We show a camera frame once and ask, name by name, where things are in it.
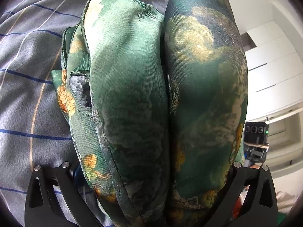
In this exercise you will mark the green floral padded jacket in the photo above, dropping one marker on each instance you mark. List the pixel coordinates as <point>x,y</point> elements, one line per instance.
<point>155,104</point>

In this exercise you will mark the white wardrobe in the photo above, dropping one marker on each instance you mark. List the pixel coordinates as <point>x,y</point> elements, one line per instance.
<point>275,88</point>

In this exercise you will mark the blue grey checked bedsheet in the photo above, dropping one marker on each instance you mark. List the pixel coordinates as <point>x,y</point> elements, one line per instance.
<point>33,128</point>

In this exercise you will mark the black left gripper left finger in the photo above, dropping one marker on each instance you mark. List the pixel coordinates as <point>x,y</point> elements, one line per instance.
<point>42,207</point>

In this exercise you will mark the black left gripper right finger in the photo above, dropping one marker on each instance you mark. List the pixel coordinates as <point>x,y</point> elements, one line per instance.
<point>259,207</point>

